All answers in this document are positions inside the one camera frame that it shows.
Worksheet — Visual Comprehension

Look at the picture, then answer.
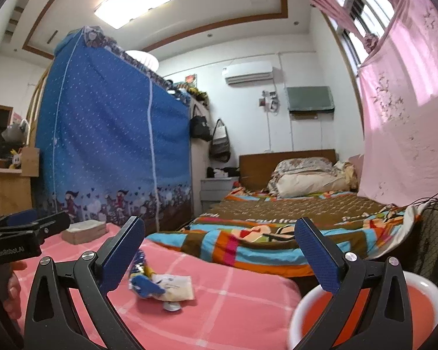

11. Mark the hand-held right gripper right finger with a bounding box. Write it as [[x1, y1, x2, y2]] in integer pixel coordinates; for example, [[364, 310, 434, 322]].
[[294, 217, 414, 350]]

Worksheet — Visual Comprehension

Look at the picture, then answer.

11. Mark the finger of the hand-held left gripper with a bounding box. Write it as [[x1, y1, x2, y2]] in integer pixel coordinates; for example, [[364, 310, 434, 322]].
[[0, 209, 39, 231], [0, 211, 71, 246]]

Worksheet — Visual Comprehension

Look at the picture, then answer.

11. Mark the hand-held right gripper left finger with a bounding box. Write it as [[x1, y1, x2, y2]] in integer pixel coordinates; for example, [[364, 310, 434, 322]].
[[23, 216, 146, 350]]

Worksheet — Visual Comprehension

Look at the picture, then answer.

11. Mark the blue and white wrapper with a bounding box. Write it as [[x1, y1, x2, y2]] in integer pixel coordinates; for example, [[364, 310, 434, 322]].
[[129, 250, 154, 278]]

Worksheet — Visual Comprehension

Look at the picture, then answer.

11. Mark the blue plastic wrapper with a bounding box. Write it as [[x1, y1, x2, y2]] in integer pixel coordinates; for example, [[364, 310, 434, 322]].
[[131, 275, 166, 300]]

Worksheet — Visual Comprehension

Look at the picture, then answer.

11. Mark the orange bucket with white rim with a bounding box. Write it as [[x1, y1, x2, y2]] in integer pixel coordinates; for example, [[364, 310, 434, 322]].
[[289, 272, 438, 350]]

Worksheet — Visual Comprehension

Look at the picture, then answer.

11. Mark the person's left hand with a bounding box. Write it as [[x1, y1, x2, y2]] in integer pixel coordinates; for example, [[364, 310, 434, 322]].
[[3, 261, 28, 313]]

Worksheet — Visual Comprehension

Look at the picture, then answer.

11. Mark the light wooden cabinet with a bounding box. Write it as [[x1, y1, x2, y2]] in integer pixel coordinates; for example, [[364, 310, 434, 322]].
[[0, 148, 41, 223]]

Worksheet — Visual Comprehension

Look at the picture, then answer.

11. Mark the brown tissue box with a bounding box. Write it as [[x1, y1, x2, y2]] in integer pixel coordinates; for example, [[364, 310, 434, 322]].
[[61, 220, 107, 245]]

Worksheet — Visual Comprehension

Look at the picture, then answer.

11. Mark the colourful patterned bed cover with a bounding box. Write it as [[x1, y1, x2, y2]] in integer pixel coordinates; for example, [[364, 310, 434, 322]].
[[146, 186, 424, 278]]

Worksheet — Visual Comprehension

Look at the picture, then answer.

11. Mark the beige pillow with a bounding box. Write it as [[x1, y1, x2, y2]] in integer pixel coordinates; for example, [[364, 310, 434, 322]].
[[268, 171, 351, 199]]

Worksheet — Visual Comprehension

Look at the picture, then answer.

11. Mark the yellowish crumpled cloth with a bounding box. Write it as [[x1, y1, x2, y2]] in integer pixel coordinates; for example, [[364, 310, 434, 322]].
[[334, 160, 358, 190]]

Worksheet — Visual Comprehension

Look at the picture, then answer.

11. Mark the grey plush toy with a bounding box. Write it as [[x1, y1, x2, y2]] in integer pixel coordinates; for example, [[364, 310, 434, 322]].
[[2, 118, 30, 144]]

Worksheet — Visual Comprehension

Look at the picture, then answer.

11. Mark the floral pillow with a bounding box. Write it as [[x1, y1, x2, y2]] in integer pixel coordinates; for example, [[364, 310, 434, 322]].
[[272, 157, 336, 183]]

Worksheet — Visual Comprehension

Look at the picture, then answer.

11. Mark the blue dotted fabric wardrobe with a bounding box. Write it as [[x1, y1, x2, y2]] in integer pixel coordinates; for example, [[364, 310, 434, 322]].
[[33, 25, 194, 232]]

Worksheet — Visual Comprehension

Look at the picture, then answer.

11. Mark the brown wooden headboard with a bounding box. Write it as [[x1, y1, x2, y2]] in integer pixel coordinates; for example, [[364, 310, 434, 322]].
[[239, 149, 337, 192]]

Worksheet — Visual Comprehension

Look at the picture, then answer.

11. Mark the grey nightstand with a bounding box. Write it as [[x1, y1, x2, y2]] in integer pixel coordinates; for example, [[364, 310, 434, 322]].
[[200, 177, 238, 210]]

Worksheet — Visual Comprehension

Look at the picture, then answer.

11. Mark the pink checked blanket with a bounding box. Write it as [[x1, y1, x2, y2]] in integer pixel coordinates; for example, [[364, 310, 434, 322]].
[[7, 222, 302, 350]]

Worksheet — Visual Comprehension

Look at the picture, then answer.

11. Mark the black floor fan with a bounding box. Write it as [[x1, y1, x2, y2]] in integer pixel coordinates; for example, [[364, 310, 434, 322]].
[[416, 204, 438, 285]]

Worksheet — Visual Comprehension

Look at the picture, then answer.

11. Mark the dark cloth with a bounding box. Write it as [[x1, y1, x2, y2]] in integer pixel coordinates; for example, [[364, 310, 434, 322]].
[[206, 166, 240, 179]]

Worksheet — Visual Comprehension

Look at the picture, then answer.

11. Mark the grey hanging tote bag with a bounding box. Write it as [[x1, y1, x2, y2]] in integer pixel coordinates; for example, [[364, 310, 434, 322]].
[[209, 118, 231, 163]]

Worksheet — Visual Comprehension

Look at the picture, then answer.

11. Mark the black hanging bag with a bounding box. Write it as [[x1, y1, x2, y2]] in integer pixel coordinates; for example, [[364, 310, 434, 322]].
[[189, 104, 214, 142]]

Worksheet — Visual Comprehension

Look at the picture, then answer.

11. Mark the pink floral hanging sheet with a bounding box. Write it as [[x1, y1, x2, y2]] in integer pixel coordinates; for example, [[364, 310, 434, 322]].
[[357, 0, 438, 208]]

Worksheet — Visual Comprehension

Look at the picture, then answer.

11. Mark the round white lamp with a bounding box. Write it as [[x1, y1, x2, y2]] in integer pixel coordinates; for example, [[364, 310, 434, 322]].
[[126, 50, 158, 72]]

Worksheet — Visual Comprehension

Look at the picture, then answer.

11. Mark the pink window curtain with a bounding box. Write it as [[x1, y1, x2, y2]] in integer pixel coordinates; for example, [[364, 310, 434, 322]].
[[308, 0, 411, 53]]

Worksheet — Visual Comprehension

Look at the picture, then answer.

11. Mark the window with bars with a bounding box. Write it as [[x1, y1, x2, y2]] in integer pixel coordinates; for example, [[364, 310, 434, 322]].
[[328, 0, 420, 66]]

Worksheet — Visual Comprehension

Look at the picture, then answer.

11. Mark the wooden bunk frame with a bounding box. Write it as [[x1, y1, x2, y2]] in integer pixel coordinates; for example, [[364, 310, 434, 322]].
[[25, 69, 53, 146]]

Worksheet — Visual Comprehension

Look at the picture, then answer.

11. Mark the green cloth covered wall unit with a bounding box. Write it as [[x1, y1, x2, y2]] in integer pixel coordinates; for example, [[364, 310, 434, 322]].
[[285, 85, 335, 119]]

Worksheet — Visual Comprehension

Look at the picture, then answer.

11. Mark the wall socket with chargers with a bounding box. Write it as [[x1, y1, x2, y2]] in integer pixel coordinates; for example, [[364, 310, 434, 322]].
[[258, 90, 280, 113]]

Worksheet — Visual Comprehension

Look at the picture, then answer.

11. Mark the white wall air conditioner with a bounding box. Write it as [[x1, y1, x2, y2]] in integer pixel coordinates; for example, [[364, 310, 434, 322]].
[[221, 60, 274, 85]]

